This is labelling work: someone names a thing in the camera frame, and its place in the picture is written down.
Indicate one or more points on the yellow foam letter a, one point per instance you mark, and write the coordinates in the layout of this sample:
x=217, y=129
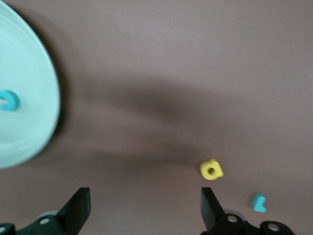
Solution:
x=204, y=171

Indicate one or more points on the brown table cover sheet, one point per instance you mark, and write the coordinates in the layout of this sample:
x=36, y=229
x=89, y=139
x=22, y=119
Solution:
x=171, y=61

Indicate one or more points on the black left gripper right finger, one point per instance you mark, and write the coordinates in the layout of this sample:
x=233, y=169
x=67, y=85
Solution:
x=210, y=208

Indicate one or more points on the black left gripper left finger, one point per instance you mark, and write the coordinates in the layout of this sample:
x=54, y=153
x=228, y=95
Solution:
x=75, y=208

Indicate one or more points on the pale green plate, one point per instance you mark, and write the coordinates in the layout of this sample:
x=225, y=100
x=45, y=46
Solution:
x=24, y=61

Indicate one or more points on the teal foam letter c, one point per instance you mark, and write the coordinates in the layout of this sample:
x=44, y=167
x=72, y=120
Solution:
x=13, y=104

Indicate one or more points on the teal foam letter l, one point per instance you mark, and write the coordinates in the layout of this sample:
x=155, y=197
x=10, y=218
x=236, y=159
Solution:
x=256, y=204

